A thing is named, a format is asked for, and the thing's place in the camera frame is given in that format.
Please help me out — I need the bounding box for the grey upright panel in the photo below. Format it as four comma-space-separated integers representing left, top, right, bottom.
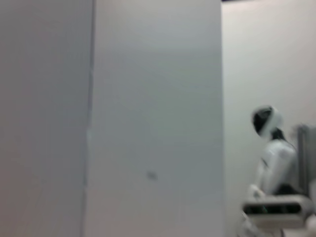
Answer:
297, 125, 316, 195

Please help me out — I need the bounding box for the white humanoid robot black head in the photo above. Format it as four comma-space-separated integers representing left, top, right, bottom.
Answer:
250, 105, 297, 196

